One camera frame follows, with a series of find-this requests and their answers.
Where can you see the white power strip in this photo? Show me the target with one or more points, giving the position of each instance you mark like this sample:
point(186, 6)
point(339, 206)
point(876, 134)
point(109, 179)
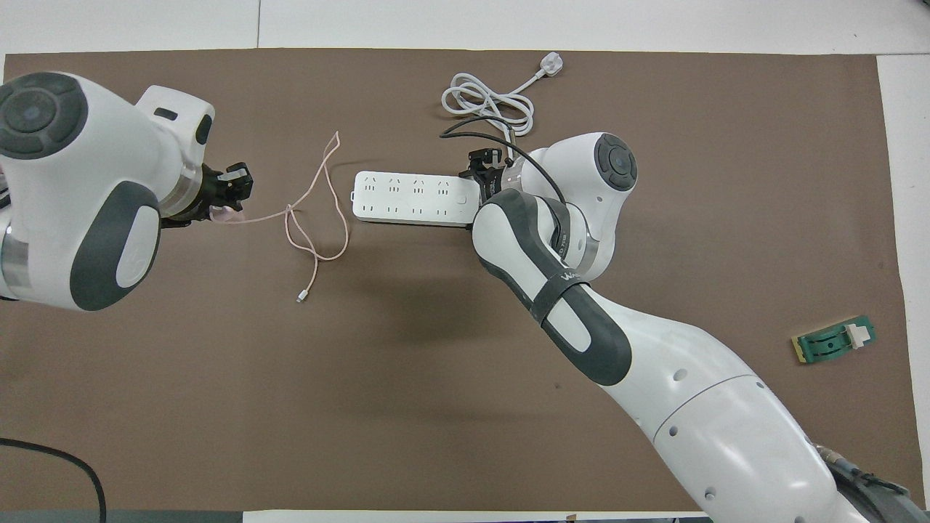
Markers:
point(410, 200)

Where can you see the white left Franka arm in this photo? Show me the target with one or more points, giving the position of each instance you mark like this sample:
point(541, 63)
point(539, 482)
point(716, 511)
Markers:
point(65, 181)

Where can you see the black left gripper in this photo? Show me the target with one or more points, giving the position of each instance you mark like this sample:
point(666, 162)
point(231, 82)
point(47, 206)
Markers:
point(207, 190)

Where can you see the pink charger adapter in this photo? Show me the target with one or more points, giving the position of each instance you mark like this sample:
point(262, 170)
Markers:
point(227, 213)

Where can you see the brown table mat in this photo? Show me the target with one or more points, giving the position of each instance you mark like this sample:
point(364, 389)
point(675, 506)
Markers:
point(363, 399)

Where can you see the green knife switch block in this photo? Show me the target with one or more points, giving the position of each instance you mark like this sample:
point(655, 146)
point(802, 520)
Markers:
point(832, 343)

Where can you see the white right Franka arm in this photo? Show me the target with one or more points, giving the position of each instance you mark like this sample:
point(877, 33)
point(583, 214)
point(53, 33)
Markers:
point(654, 363)

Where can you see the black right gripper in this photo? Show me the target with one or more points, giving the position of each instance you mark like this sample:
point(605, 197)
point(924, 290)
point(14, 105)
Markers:
point(492, 178)

